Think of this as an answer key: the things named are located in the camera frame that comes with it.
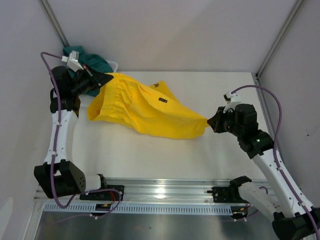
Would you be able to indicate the green shorts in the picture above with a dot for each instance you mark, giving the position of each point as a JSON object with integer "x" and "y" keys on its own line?
{"x": 93, "y": 61}

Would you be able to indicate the yellow shorts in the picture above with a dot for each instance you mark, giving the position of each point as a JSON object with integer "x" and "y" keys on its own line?
{"x": 151, "y": 110}

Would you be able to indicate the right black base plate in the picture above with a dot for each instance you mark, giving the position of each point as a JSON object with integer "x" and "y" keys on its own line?
{"x": 222, "y": 194}

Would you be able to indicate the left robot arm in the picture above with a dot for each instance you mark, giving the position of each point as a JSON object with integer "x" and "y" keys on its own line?
{"x": 58, "y": 176}

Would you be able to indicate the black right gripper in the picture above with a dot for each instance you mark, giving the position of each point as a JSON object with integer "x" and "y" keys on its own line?
{"x": 215, "y": 122}

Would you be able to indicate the corner aluminium post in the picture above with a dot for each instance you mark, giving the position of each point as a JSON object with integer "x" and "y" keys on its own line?
{"x": 281, "y": 35}
{"x": 53, "y": 20}

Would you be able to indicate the left corner aluminium post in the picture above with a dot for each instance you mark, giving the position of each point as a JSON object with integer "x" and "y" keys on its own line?
{"x": 53, "y": 20}

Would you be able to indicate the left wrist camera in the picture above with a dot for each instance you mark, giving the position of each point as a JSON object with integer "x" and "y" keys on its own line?
{"x": 72, "y": 61}

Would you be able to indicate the right corner aluminium post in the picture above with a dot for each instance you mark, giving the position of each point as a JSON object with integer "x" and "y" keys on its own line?
{"x": 281, "y": 35}

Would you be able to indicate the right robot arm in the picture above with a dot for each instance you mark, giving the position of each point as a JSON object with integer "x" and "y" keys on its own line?
{"x": 292, "y": 215}

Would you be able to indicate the white slotted cable duct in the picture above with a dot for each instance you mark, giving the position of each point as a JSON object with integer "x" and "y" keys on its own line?
{"x": 133, "y": 208}

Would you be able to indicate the white plastic basket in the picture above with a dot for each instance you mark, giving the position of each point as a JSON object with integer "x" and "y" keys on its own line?
{"x": 113, "y": 65}

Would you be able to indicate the aluminium rail frame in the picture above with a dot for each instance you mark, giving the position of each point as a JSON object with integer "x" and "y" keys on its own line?
{"x": 164, "y": 191}

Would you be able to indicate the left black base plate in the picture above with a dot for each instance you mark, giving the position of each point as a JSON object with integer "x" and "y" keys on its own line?
{"x": 105, "y": 195}

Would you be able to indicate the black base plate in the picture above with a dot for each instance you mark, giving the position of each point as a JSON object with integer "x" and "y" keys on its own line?
{"x": 222, "y": 194}
{"x": 105, "y": 195}

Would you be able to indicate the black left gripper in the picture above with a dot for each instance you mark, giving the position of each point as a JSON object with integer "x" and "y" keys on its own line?
{"x": 99, "y": 78}

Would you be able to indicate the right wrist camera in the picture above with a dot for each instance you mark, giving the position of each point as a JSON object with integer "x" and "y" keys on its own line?
{"x": 232, "y": 100}

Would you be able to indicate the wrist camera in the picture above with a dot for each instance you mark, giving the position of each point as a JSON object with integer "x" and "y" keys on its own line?
{"x": 232, "y": 100}
{"x": 72, "y": 61}

